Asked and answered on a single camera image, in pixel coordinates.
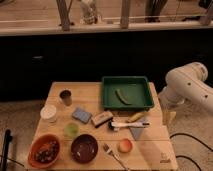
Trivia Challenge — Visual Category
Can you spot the orange apple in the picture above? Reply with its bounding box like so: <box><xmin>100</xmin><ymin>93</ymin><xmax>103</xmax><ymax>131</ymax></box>
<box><xmin>118</xmin><ymin>139</ymin><xmax>133</xmax><ymax>153</ymax></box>

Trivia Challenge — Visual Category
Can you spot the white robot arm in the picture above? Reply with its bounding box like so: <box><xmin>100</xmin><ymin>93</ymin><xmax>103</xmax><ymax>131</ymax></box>
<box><xmin>158</xmin><ymin>62</ymin><xmax>213</xmax><ymax>125</ymax></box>

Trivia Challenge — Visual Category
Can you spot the green plastic cup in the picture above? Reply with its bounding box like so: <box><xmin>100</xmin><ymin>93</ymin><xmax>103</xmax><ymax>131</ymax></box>
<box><xmin>64</xmin><ymin>123</ymin><xmax>79</xmax><ymax>138</ymax></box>

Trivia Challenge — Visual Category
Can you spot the dark metal cup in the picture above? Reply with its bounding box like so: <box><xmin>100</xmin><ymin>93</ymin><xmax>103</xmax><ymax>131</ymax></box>
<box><xmin>59</xmin><ymin>90</ymin><xmax>72</xmax><ymax>106</ymax></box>

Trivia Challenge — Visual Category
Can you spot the white paper cup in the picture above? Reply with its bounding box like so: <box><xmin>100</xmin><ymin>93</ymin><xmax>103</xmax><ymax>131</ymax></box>
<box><xmin>40</xmin><ymin>105</ymin><xmax>57</xmax><ymax>123</ymax></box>

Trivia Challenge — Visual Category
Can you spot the yellow banana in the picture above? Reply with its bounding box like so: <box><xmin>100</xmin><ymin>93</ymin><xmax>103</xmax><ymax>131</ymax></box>
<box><xmin>127</xmin><ymin>112</ymin><xmax>146</xmax><ymax>123</ymax></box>

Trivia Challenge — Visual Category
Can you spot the blue cloth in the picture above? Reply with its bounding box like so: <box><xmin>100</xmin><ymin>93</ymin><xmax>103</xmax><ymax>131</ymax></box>
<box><xmin>129</xmin><ymin>117</ymin><xmax>149</xmax><ymax>140</ymax></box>

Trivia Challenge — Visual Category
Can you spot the green plastic tray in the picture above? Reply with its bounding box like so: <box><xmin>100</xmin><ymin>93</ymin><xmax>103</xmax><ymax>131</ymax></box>
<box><xmin>101</xmin><ymin>76</ymin><xmax>154</xmax><ymax>111</ymax></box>

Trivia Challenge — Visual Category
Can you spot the green pea pod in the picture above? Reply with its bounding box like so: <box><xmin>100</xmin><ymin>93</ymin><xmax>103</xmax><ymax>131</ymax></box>
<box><xmin>115</xmin><ymin>89</ymin><xmax>131</xmax><ymax>105</ymax></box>

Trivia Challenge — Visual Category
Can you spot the silver fork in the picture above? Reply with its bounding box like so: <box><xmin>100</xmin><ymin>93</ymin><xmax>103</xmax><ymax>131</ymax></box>
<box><xmin>103</xmin><ymin>143</ymin><xmax>130</xmax><ymax>171</ymax></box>

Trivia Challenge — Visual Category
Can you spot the blue sponge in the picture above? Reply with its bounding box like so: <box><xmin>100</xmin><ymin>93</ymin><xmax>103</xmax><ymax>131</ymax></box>
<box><xmin>72</xmin><ymin>107</ymin><xmax>92</xmax><ymax>123</ymax></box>

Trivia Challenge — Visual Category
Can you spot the dark purple bowl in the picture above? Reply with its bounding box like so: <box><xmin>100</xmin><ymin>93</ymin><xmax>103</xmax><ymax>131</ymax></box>
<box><xmin>71</xmin><ymin>134</ymin><xmax>98</xmax><ymax>164</ymax></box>

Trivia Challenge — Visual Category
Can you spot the orange bowl with food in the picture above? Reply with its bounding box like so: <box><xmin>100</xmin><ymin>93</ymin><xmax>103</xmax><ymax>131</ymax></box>
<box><xmin>28</xmin><ymin>134</ymin><xmax>60</xmax><ymax>169</ymax></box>

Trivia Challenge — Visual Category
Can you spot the black stand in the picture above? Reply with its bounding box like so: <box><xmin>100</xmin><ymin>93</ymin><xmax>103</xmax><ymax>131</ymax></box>
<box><xmin>0</xmin><ymin>129</ymin><xmax>13</xmax><ymax>171</ymax></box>

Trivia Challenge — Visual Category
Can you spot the black cable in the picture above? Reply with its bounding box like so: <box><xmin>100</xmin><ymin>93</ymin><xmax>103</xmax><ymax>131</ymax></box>
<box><xmin>169</xmin><ymin>132</ymin><xmax>213</xmax><ymax>171</ymax></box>

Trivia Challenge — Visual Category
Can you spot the wooden table post right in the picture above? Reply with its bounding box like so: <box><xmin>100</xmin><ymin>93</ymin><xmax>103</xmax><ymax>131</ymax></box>
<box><xmin>120</xmin><ymin>0</ymin><xmax>130</xmax><ymax>29</ymax></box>

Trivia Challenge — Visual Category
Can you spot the wooden table post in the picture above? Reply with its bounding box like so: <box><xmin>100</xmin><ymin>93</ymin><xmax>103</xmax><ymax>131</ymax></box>
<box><xmin>56</xmin><ymin>0</ymin><xmax>70</xmax><ymax>31</ymax></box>
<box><xmin>120</xmin><ymin>0</ymin><xmax>130</xmax><ymax>29</ymax></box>

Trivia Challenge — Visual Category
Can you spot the wooden table post left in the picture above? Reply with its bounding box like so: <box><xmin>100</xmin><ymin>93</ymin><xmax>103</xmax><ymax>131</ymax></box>
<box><xmin>56</xmin><ymin>0</ymin><xmax>70</xmax><ymax>31</ymax></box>

